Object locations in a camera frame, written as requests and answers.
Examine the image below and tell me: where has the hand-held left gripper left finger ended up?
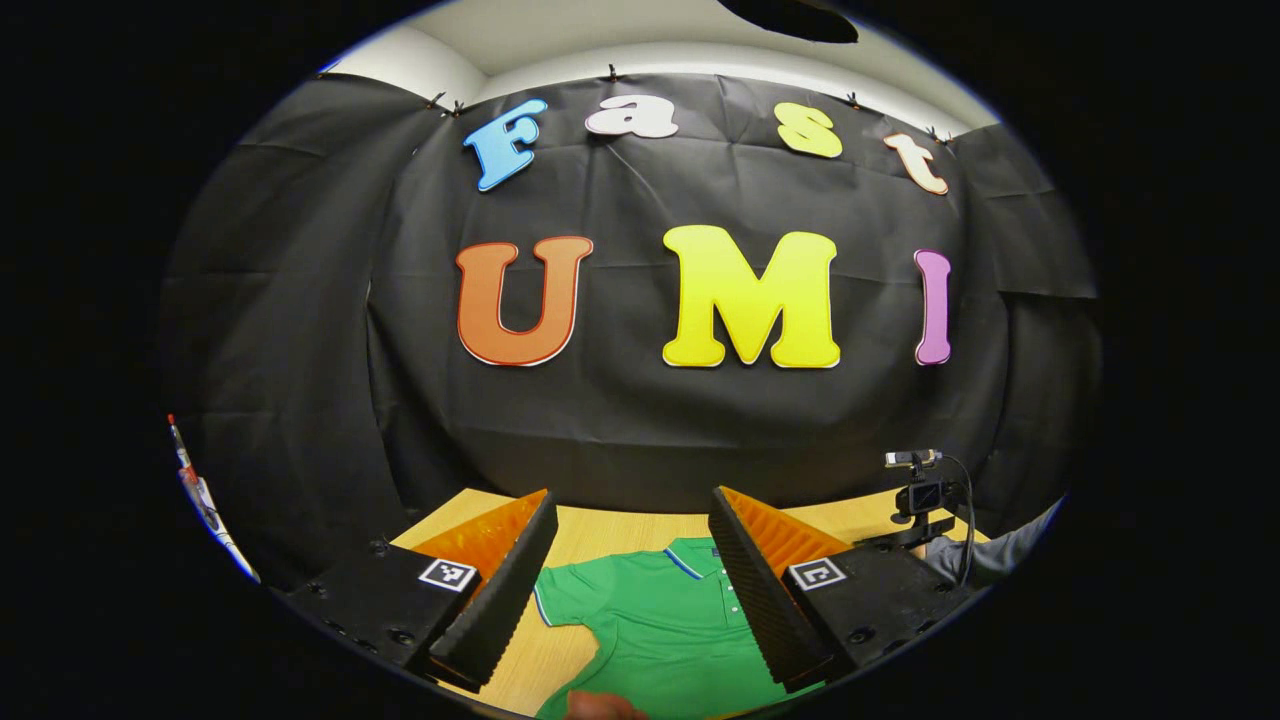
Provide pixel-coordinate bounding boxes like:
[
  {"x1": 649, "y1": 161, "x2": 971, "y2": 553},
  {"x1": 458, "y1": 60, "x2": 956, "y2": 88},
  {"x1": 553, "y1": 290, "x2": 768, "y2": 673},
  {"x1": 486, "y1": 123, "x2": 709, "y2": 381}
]
[{"x1": 280, "y1": 490, "x2": 559, "y2": 693}]

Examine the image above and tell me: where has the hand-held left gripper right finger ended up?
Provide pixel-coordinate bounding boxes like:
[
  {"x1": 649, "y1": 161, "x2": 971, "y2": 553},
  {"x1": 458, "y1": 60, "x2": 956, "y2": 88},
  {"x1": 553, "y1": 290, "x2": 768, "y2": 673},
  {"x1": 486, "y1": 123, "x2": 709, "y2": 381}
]
[{"x1": 708, "y1": 486, "x2": 976, "y2": 693}]

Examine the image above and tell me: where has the green T-shirt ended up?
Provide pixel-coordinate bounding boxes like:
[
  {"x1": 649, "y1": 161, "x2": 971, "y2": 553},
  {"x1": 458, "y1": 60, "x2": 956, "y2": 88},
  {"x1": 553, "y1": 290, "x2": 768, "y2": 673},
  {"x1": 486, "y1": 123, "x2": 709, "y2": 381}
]
[{"x1": 533, "y1": 537, "x2": 826, "y2": 720}]

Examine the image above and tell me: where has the white and red clutter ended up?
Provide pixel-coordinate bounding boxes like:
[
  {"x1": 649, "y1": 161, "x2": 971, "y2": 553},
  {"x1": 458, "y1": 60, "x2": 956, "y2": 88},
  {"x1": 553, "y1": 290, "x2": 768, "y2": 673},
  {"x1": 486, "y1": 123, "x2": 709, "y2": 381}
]
[{"x1": 165, "y1": 413, "x2": 263, "y2": 583}]

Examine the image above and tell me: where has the black backdrop cloth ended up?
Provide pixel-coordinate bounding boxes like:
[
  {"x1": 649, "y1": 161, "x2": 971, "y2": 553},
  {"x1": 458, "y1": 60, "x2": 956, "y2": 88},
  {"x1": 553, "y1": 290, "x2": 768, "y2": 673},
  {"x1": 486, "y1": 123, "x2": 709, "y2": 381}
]
[{"x1": 160, "y1": 70, "x2": 1101, "y2": 591}]

